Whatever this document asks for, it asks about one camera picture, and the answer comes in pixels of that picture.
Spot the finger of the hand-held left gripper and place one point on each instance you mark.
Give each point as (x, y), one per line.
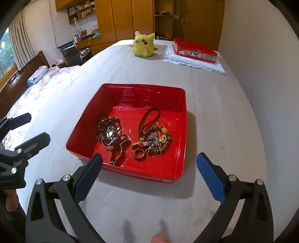
(18, 120)
(35, 143)

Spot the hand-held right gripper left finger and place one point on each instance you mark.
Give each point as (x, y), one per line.
(88, 177)

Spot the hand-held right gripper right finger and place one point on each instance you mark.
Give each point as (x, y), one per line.
(210, 177)

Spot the silver bangle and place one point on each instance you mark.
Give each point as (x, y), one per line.
(109, 137)

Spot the gold pendant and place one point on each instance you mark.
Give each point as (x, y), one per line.
(162, 139)

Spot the red tin box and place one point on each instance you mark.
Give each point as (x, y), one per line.
(140, 98)

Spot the person's left hand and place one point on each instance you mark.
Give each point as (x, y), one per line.
(11, 201)

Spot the person's right hand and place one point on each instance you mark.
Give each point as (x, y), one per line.
(160, 239)

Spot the floral blanket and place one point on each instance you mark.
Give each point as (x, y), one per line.
(35, 98)

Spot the blue white cloth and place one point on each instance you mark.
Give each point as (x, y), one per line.
(37, 74)

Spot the wooden headboard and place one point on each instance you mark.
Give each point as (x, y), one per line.
(39, 60)

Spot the window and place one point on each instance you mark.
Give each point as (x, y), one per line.
(5, 53)

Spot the pink plush toy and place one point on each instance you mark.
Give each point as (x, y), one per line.
(60, 62)

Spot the beige curtain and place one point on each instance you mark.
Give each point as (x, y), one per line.
(22, 42)

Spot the black office chair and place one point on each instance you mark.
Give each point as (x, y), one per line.
(70, 53)

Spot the wooden desk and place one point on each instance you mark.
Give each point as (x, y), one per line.
(93, 44)

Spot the white towel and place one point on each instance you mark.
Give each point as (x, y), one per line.
(210, 67)

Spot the red printed box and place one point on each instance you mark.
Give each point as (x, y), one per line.
(193, 50)

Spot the yellow plush toy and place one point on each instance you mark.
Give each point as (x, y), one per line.
(142, 44)

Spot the wooden wardrobe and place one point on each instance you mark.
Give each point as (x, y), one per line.
(121, 18)

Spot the wooden wall shelf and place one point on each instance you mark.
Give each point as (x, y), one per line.
(79, 9)

